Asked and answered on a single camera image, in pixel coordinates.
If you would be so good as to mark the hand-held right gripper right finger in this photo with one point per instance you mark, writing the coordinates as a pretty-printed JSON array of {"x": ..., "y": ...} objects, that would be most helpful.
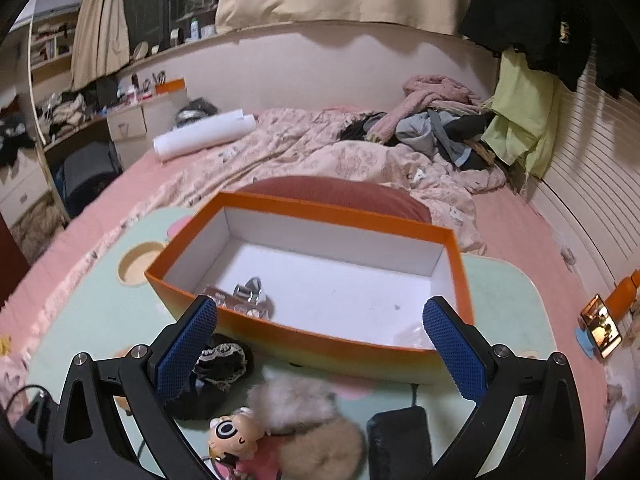
[{"x": 455, "y": 355}]

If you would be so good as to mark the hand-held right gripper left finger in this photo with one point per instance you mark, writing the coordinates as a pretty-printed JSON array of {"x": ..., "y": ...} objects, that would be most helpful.
[{"x": 185, "y": 350}]

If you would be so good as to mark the black lace garment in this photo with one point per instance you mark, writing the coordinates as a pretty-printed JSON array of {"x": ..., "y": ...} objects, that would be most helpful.
[{"x": 220, "y": 365}]

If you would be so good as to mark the orange cardboard box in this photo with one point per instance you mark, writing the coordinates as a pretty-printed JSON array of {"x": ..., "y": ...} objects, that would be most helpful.
[{"x": 350, "y": 225}]

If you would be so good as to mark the clear plastic wrapper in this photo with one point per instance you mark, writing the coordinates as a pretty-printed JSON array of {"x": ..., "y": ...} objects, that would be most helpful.
[{"x": 415, "y": 335}]

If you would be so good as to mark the mint green lap table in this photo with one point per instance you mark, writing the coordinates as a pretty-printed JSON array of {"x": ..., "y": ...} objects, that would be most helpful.
[{"x": 500, "y": 300}]

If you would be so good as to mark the silver metal clip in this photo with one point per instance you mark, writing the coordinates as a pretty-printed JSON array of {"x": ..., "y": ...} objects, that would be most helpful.
[{"x": 247, "y": 289}]

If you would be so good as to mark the cartoon doll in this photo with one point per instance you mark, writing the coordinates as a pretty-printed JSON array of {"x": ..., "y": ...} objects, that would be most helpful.
[{"x": 232, "y": 432}]

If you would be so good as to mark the black power bank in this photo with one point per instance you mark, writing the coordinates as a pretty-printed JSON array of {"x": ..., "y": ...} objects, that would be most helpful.
[{"x": 400, "y": 440}]

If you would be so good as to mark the grey fur pom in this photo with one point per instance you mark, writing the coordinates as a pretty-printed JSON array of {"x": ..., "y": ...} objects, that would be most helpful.
[{"x": 290, "y": 400}]

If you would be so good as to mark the blue phone stand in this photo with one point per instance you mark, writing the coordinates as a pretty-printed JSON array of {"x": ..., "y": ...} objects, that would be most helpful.
[{"x": 582, "y": 342}]

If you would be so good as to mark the pink bed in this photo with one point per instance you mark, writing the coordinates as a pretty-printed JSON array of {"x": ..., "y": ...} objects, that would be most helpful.
[{"x": 510, "y": 220}]

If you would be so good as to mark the small framed photo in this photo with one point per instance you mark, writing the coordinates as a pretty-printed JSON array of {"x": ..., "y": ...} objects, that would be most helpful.
[{"x": 600, "y": 325}]

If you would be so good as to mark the brown fur pom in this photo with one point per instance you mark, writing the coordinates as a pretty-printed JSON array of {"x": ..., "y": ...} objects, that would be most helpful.
[{"x": 325, "y": 450}]

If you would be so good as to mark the orange bottle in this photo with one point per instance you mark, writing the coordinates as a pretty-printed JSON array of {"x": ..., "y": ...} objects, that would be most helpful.
[{"x": 622, "y": 300}]

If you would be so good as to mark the red cushion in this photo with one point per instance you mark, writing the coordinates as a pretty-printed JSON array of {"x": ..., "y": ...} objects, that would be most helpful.
[{"x": 340, "y": 195}]

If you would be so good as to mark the white paper roll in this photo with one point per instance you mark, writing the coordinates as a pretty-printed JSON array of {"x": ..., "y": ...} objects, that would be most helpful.
[{"x": 200, "y": 135}]

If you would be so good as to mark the white slatted panel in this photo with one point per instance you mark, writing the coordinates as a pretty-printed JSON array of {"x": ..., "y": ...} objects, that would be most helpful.
[{"x": 590, "y": 185}]

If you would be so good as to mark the white drawer cabinet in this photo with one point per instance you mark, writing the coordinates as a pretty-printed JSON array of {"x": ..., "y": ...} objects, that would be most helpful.
[{"x": 127, "y": 122}]

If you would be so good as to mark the pink floral blanket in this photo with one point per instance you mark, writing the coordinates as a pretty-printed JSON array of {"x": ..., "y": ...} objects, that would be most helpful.
[{"x": 300, "y": 145}]

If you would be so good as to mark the black silver bag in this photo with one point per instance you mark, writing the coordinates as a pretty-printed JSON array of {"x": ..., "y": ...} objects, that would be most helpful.
[{"x": 192, "y": 112}]

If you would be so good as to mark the yellow-green hanging garment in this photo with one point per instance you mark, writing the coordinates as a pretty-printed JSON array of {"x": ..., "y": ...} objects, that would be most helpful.
[{"x": 520, "y": 105}]

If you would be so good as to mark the pile of clothes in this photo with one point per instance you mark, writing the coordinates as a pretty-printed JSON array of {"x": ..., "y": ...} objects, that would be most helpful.
[{"x": 430, "y": 95}]

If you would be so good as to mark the small orange box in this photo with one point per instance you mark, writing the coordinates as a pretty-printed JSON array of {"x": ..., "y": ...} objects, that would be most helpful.
[{"x": 170, "y": 86}]

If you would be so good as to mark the white bottle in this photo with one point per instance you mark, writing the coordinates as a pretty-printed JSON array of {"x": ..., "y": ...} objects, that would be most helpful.
[{"x": 194, "y": 30}]

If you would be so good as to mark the wooden bookshelf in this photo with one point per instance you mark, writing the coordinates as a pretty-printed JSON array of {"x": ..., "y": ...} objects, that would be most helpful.
[{"x": 50, "y": 50}]

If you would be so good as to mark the dark window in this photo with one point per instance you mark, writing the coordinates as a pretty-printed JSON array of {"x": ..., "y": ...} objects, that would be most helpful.
[{"x": 165, "y": 0}]

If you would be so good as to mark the black hanging jacket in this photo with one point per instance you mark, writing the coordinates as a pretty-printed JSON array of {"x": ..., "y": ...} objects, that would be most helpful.
[
  {"x": 500, "y": 0},
  {"x": 600, "y": 35}
]

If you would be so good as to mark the white air conditioner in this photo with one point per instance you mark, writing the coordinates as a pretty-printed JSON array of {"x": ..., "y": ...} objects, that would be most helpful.
[{"x": 50, "y": 5}]

